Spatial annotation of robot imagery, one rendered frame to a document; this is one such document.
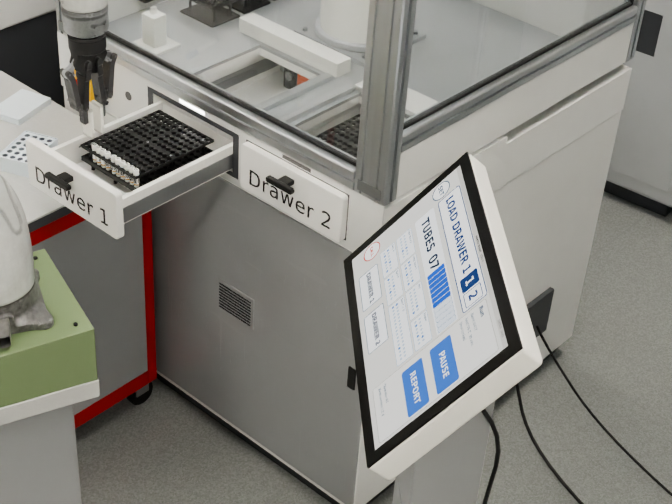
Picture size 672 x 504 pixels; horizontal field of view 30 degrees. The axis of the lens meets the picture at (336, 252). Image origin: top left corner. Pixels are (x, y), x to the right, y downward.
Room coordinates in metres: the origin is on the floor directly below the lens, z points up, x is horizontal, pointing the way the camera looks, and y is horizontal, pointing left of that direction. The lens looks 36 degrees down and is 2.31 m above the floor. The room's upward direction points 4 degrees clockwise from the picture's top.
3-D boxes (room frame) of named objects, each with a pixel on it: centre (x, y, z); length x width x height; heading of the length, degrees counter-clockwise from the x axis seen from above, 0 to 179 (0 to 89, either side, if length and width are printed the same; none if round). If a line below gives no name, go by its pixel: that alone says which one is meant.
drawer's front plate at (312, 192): (2.19, 0.10, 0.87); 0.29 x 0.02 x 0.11; 51
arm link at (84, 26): (2.25, 0.53, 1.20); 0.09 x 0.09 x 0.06
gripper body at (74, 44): (2.25, 0.53, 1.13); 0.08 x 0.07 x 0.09; 141
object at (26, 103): (2.63, 0.79, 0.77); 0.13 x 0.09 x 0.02; 156
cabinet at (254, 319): (2.73, 0.00, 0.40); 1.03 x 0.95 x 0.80; 51
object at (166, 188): (2.30, 0.41, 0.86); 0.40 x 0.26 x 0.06; 141
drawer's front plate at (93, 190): (2.14, 0.55, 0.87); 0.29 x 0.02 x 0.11; 51
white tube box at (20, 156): (2.40, 0.71, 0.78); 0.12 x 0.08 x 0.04; 163
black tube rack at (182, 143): (2.30, 0.42, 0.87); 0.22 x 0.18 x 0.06; 141
